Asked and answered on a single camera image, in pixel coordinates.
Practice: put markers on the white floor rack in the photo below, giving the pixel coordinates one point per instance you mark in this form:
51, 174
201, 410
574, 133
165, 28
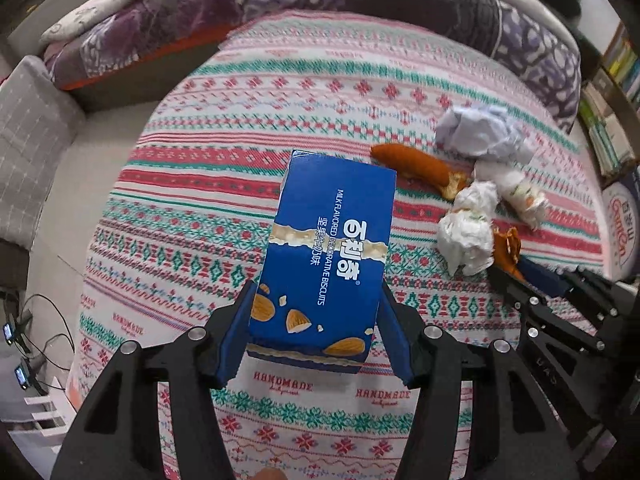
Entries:
40, 415

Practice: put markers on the wooden bookshelf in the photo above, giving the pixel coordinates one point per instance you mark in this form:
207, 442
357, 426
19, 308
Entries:
592, 67

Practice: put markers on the crumpled white snack wrapper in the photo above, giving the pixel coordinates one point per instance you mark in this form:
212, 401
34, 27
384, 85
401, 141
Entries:
515, 190

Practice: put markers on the small black device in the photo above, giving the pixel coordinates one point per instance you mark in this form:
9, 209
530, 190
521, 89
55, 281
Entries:
21, 374
7, 332

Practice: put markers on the crumpled white tissue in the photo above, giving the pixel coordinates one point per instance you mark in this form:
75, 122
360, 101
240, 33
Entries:
467, 230

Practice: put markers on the crumpled white paper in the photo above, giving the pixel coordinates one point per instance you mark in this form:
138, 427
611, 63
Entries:
480, 130

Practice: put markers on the blue biscuit box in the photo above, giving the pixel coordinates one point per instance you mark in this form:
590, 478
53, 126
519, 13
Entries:
325, 240

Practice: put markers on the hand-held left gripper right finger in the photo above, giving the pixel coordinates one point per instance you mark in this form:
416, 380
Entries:
400, 345

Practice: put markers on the stack of books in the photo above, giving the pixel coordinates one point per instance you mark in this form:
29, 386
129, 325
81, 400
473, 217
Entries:
605, 130

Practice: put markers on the striped patterned tablecloth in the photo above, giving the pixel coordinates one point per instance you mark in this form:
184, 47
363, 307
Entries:
200, 210

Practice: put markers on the orange snack wrapper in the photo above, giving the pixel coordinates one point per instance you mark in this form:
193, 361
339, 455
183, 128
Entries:
420, 162

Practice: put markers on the grey printed quilt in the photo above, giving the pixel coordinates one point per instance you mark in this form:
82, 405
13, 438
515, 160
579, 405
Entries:
100, 10

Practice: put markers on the row of green books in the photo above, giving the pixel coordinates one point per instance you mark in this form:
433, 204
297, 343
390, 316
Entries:
625, 65

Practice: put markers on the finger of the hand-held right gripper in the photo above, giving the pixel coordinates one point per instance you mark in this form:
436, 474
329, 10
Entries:
542, 272
530, 310

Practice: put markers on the orange wrapper piece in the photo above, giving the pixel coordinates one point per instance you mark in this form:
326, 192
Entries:
507, 250

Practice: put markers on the grey checked cushion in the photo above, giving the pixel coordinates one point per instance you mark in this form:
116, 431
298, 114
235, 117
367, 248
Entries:
30, 125

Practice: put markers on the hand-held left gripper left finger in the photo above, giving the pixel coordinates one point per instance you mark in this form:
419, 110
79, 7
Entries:
235, 340

